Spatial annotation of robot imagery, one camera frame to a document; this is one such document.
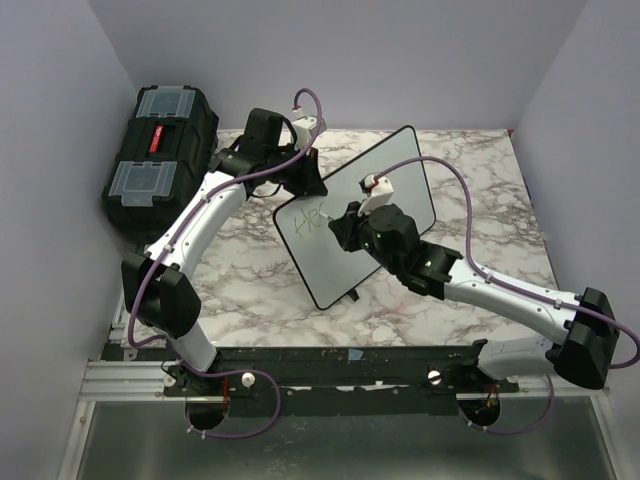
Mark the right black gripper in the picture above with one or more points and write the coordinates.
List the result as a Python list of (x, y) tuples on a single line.
[(346, 226)]

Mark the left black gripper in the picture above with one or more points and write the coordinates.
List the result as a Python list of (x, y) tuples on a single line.
[(308, 182)]

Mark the white whiteboard black frame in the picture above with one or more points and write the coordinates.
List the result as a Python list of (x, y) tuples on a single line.
[(327, 271)]

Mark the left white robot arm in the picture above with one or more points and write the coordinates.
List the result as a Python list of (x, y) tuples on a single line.
[(157, 284)]

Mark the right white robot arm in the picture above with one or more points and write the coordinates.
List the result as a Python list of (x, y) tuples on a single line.
[(574, 338)]

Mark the blue tape piece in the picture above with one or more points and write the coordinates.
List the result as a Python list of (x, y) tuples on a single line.
[(354, 354)]

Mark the black plastic toolbox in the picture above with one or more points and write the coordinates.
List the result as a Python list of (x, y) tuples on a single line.
[(163, 158)]

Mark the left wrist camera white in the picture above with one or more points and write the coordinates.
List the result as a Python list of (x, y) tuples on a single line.
[(304, 128)]

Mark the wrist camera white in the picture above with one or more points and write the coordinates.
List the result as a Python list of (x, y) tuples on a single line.
[(304, 128), (378, 191)]

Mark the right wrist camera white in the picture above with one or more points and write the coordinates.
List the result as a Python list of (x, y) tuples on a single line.
[(378, 191)]

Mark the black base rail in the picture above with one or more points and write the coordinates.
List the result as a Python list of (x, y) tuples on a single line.
[(321, 381)]

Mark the aluminium extrusion frame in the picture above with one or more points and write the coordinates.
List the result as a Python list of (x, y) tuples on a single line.
[(121, 381)]

